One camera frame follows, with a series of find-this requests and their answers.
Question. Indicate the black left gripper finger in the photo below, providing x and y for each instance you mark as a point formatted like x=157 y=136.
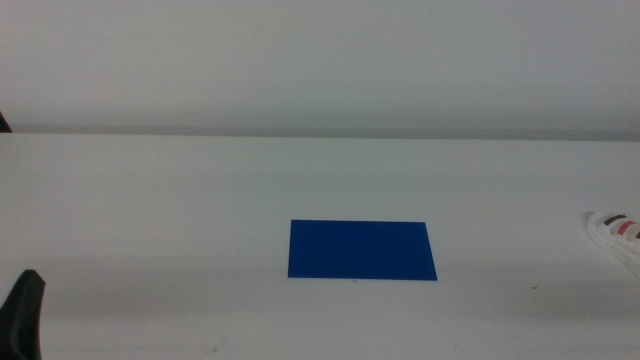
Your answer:
x=20 y=320

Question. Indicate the blue rectangular mat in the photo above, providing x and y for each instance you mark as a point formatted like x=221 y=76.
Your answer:
x=360 y=250

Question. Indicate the white shoe with red patch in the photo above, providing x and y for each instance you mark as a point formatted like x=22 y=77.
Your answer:
x=617 y=237

